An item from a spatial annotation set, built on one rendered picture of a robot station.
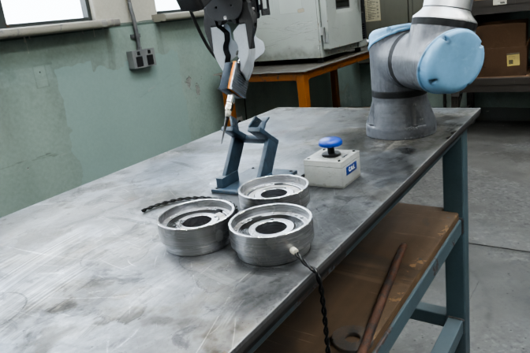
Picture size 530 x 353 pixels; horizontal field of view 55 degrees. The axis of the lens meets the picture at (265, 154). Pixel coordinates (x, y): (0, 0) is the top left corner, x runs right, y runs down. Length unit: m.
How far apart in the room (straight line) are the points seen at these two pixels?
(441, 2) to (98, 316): 0.75
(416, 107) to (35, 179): 1.71
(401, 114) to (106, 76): 1.75
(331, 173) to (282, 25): 2.24
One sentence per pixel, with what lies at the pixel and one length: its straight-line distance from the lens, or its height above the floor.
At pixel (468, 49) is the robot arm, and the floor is 0.98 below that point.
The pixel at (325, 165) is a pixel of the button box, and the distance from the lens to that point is 0.83.
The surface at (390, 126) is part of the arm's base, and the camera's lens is 1.10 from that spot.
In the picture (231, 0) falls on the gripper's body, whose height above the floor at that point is 1.11.
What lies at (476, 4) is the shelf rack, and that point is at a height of 0.98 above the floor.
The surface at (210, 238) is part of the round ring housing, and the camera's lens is 0.65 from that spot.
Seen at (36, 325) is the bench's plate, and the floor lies 0.80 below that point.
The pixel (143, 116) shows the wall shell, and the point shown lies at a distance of 2.72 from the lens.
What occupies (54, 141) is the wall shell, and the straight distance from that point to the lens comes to 2.41.
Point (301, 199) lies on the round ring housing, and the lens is 0.72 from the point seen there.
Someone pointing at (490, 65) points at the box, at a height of 0.53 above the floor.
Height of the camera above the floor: 1.09
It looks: 15 degrees down
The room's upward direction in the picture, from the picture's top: 7 degrees counter-clockwise
